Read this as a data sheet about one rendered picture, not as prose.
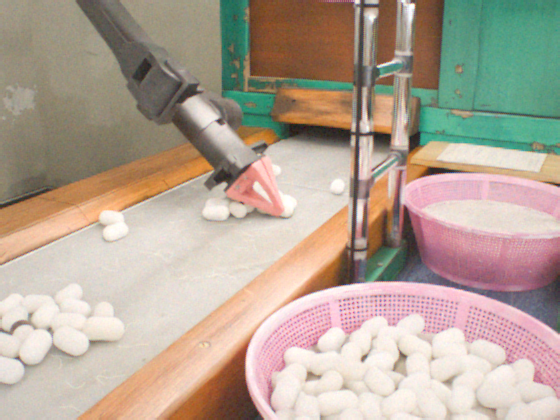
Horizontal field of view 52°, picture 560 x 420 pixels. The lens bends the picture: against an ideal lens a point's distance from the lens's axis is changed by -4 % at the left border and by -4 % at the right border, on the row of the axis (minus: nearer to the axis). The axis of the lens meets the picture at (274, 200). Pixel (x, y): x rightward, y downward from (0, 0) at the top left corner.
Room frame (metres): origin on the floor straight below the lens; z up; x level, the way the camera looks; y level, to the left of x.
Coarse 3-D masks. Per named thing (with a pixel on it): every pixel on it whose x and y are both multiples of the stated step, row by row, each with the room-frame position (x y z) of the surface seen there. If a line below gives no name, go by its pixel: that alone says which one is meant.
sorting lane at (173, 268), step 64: (192, 192) 0.90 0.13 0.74; (320, 192) 0.90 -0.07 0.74; (64, 256) 0.65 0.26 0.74; (128, 256) 0.65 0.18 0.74; (192, 256) 0.65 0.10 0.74; (256, 256) 0.65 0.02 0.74; (0, 320) 0.49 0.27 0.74; (128, 320) 0.50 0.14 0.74; (192, 320) 0.50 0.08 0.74; (0, 384) 0.39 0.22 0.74; (64, 384) 0.39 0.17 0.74
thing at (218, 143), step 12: (204, 132) 0.80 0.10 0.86; (216, 132) 0.80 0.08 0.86; (228, 132) 0.80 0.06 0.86; (204, 144) 0.79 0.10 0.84; (216, 144) 0.79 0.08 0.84; (228, 144) 0.79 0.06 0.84; (240, 144) 0.80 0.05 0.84; (252, 144) 0.81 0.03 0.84; (264, 144) 0.84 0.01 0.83; (204, 156) 0.80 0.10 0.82; (216, 156) 0.79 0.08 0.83; (228, 156) 0.75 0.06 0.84; (216, 168) 0.76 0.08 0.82; (228, 168) 0.75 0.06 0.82; (216, 180) 0.77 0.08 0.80
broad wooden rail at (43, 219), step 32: (256, 128) 1.28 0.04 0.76; (160, 160) 1.01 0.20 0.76; (192, 160) 1.01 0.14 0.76; (64, 192) 0.82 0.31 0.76; (96, 192) 0.82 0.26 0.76; (128, 192) 0.85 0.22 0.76; (160, 192) 0.89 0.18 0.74; (0, 224) 0.69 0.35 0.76; (32, 224) 0.69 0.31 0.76; (64, 224) 0.72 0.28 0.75; (0, 256) 0.63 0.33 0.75
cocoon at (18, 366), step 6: (0, 360) 0.39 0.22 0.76; (6, 360) 0.40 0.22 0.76; (12, 360) 0.40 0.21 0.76; (0, 366) 0.39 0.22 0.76; (6, 366) 0.39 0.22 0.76; (12, 366) 0.39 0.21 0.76; (18, 366) 0.39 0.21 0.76; (0, 372) 0.39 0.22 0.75; (6, 372) 0.39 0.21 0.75; (12, 372) 0.39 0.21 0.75; (18, 372) 0.39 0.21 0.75; (0, 378) 0.39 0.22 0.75; (6, 378) 0.38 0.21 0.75; (12, 378) 0.39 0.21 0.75; (18, 378) 0.39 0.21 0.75
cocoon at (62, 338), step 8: (64, 328) 0.44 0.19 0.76; (56, 336) 0.44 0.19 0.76; (64, 336) 0.43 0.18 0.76; (72, 336) 0.43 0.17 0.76; (80, 336) 0.43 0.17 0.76; (56, 344) 0.44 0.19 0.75; (64, 344) 0.43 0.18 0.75; (72, 344) 0.43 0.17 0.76; (80, 344) 0.43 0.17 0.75; (88, 344) 0.44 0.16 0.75; (72, 352) 0.43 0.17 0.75; (80, 352) 0.43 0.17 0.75
